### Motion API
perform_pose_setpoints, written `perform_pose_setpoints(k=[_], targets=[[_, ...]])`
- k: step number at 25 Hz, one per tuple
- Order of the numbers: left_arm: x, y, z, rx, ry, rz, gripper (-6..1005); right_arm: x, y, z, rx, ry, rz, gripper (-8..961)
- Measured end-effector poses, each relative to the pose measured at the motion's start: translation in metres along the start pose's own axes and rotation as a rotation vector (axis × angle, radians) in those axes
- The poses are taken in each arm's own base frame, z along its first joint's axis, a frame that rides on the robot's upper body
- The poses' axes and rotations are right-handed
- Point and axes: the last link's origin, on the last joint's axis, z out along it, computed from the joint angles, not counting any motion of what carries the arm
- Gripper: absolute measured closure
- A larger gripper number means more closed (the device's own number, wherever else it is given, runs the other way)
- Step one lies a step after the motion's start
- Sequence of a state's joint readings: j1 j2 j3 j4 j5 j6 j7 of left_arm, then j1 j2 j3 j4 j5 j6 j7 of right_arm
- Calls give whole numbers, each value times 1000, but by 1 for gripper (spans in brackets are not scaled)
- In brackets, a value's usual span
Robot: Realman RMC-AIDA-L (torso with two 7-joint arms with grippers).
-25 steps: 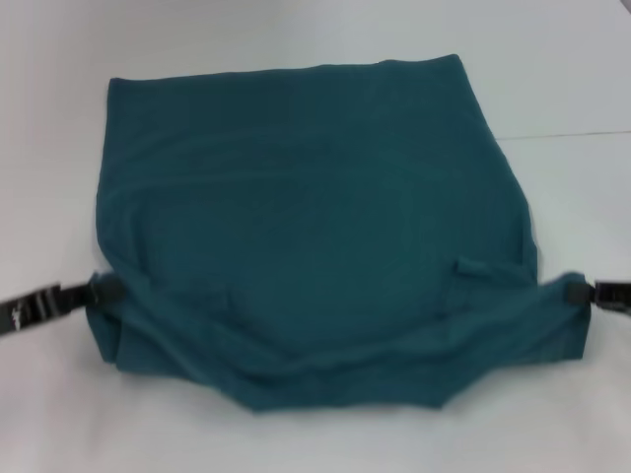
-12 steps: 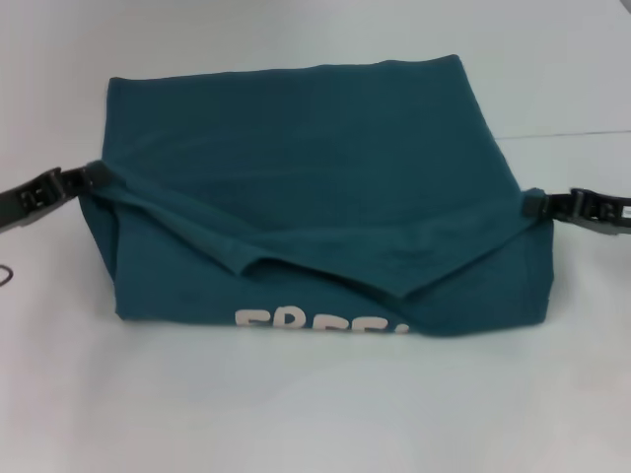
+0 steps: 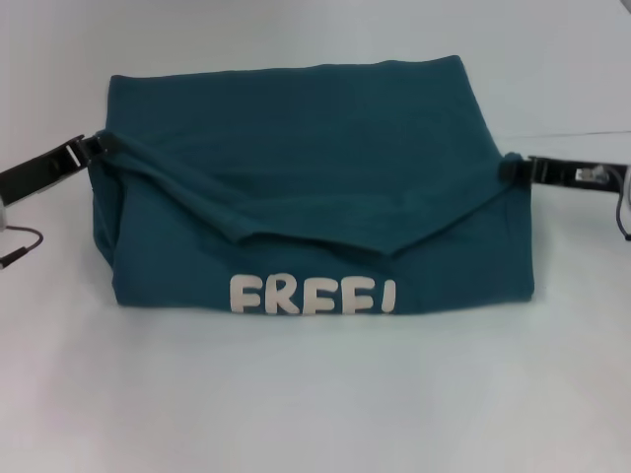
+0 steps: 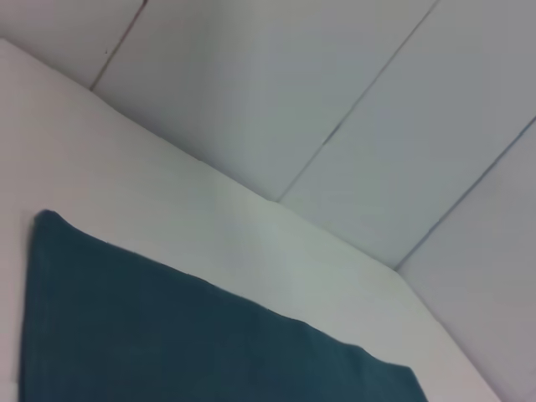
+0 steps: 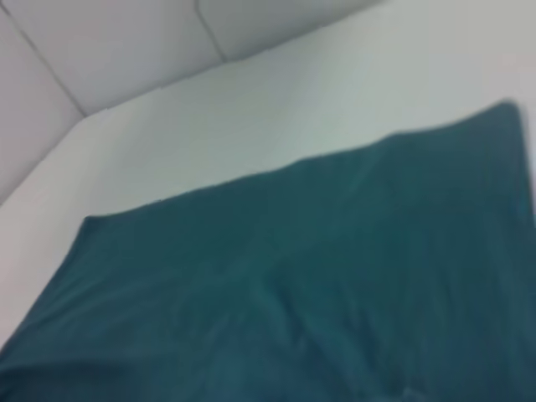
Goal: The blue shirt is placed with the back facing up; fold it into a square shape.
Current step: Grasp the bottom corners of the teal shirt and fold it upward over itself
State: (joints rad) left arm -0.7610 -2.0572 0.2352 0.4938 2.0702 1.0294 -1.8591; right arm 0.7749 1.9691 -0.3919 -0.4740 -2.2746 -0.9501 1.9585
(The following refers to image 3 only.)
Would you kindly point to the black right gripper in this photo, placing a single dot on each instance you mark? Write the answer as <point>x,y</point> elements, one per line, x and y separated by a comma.
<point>581,173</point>

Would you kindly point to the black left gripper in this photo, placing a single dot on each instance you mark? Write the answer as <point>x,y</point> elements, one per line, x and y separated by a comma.
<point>39,170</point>

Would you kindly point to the teal blue shirt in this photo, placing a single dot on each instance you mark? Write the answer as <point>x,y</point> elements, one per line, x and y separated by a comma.
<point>296,197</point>

